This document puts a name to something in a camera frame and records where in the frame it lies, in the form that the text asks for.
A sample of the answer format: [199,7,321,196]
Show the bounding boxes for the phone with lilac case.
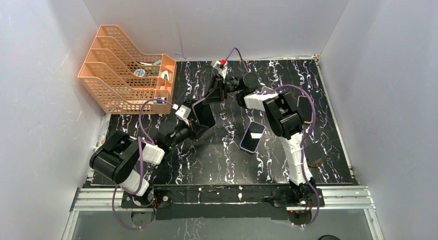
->
[239,121,266,154]

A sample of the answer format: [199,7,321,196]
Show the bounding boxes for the round tape roll in organizer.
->
[133,68,147,77]

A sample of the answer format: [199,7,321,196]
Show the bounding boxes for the orange mesh desk organizer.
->
[78,25,177,115]

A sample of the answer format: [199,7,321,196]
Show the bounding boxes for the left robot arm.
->
[89,99,215,207]

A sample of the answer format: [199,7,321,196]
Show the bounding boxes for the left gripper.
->
[168,117,209,149]

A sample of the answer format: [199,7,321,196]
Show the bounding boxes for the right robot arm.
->
[204,73,317,206]

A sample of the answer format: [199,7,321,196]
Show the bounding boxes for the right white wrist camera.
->
[211,59,228,79]

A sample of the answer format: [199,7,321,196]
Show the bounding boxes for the black stand with wooden base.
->
[304,143,326,168]

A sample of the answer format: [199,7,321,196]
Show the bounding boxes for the aluminium rail frame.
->
[71,185,375,211]

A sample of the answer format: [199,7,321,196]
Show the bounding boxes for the small items in organizer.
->
[160,70,171,82]

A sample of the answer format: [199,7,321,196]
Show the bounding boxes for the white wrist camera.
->
[211,59,228,79]
[175,105,192,125]

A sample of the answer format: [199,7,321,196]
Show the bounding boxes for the phone with clear pink case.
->
[192,98,215,129]

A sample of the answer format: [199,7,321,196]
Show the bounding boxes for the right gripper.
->
[200,75,242,105]

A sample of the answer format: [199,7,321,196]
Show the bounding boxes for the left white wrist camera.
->
[175,105,192,125]

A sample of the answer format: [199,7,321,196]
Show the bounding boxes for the phone with beige case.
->
[297,95,313,124]

